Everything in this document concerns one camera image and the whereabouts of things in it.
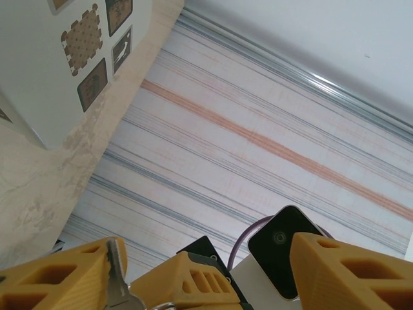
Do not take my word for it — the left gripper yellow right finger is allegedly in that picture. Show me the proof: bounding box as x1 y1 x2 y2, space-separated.
289 231 413 310

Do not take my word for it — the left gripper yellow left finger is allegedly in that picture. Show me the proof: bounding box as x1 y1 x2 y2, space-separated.
0 237 129 310

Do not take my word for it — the silver key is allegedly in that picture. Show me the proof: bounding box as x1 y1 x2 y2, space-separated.
105 238 148 309

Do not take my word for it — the striped side panel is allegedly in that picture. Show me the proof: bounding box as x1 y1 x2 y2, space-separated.
57 6 413 269

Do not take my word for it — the white board with picture tiles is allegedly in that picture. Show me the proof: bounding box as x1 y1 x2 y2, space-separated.
0 0 154 151

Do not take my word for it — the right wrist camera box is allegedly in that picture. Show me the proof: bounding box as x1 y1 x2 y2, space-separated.
228 205 327 303

